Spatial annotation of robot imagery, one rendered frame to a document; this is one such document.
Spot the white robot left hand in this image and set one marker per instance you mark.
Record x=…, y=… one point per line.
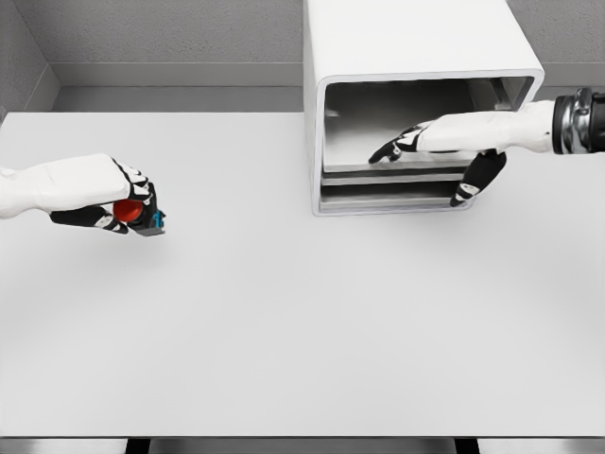
x=90, y=182

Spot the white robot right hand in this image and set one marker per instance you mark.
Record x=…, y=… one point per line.
x=465, y=132

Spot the red knob load switch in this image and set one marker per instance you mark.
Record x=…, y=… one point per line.
x=142, y=215

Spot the tall grey cabinet drawer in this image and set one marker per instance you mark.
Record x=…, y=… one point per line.
x=352, y=142

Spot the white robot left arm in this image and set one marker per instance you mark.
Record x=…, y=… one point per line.
x=21, y=191

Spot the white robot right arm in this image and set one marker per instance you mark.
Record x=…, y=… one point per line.
x=567, y=120

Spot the white tabletop storage cabinet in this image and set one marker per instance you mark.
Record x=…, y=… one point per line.
x=406, y=42

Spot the shallow grey cabinet drawer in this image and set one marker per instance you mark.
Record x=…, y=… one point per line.
x=383, y=196

